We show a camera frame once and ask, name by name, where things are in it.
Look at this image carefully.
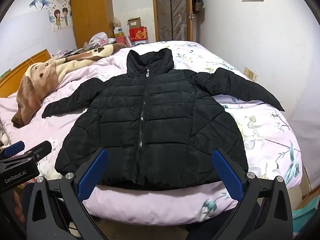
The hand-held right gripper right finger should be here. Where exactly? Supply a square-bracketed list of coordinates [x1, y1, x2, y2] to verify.
[211, 148, 293, 240]

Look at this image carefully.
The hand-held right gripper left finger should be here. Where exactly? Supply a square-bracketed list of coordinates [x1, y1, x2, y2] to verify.
[26, 148, 109, 240]

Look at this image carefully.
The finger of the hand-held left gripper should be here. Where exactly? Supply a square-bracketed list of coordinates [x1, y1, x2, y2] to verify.
[4, 141, 25, 156]
[24, 141, 52, 163]

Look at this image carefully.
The black puffer jacket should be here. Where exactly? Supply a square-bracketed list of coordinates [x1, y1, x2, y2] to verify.
[42, 47, 285, 190]

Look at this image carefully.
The person's left hand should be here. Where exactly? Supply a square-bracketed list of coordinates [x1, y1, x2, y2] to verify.
[11, 187, 27, 223]

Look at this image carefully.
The pink floral quilt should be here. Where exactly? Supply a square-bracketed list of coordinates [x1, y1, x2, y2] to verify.
[0, 41, 307, 222]

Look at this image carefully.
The wooden headboard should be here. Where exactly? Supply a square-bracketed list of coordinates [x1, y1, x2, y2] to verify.
[0, 49, 52, 98]

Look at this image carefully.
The brown dog print blanket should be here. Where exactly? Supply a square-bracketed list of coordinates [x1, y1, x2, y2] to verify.
[11, 42, 129, 128]

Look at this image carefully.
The flat cardboard box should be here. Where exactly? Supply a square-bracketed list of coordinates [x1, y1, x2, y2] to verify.
[296, 187, 320, 212]

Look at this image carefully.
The white plastic bag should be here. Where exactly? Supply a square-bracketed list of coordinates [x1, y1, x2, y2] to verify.
[89, 32, 109, 46]

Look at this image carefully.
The pink plastic bin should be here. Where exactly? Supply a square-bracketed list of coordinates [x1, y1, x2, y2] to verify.
[115, 36, 130, 47]

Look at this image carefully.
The wooden wardrobe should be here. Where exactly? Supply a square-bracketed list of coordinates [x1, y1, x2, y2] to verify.
[69, 0, 115, 49]

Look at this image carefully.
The red gift box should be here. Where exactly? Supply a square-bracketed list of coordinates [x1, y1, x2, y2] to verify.
[129, 27, 148, 41]

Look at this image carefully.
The open cardboard box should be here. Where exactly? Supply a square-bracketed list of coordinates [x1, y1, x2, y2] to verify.
[127, 17, 141, 30]

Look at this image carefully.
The wooden framed glass door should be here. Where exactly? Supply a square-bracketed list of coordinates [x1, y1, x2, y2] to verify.
[151, 0, 194, 43]

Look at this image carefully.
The cartoon couple wall sticker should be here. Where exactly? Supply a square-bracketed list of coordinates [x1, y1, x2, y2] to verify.
[49, 8, 72, 33]

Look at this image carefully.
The blue flower wall sticker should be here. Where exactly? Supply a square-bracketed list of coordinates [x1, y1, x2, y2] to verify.
[29, 0, 52, 10]

